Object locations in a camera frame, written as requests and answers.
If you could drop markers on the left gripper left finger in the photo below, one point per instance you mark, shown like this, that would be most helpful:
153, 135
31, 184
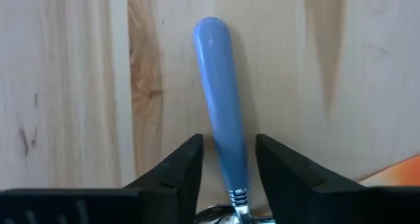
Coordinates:
164, 191

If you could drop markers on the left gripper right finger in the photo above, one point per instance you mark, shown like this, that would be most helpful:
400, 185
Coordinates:
295, 191

